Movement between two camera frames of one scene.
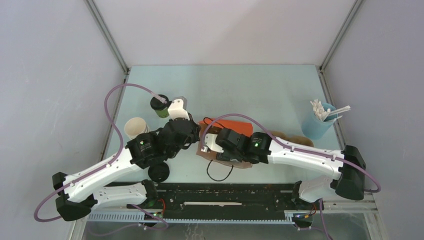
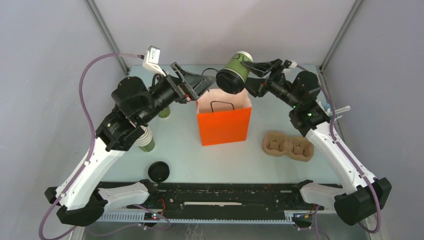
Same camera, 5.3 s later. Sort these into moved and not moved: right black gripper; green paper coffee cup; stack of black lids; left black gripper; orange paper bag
Moved: orange paper bag; left black gripper; right black gripper
Not moved: green paper coffee cup; stack of black lids
